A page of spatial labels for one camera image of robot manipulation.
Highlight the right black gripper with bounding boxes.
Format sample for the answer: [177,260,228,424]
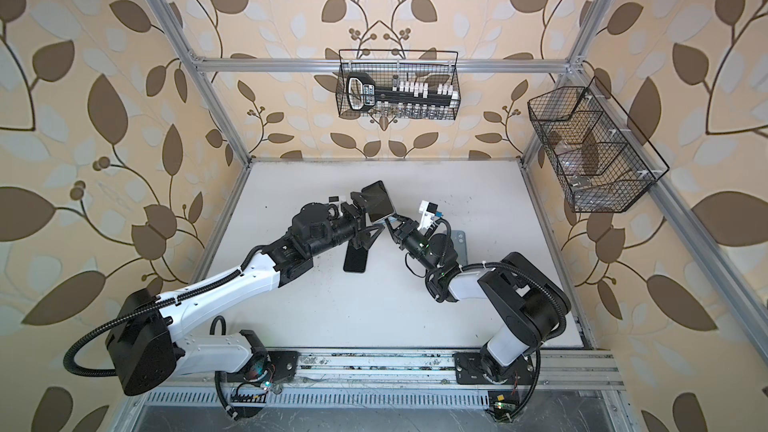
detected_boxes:
[386,211,439,278]

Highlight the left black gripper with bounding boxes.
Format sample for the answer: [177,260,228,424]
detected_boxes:
[303,192,384,261]

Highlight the black smartphone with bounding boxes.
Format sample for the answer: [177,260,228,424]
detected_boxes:
[343,243,369,274]
[361,180,395,224]

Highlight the light blue phone case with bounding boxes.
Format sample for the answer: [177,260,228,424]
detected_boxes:
[451,230,469,267]

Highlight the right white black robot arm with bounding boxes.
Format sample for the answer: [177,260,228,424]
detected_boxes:
[386,214,571,423]

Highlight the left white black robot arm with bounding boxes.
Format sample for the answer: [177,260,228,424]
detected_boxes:
[63,186,394,421]

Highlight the black tool with white bits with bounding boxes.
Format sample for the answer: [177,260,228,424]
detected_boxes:
[340,72,461,115]

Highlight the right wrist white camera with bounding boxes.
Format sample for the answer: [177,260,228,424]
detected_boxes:
[419,200,442,232]

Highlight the back wall wire basket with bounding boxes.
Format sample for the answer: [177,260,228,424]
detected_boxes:
[335,47,462,121]

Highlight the wall wire basket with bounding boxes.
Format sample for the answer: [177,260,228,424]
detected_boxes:
[527,77,669,213]
[335,47,462,121]

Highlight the right wall wire basket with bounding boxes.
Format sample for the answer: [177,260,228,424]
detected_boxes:
[527,77,669,213]

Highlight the aluminium front rail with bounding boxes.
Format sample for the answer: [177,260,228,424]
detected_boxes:
[125,346,613,410]

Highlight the aluminium frame bars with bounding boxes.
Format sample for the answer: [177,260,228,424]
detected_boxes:
[146,0,767,358]

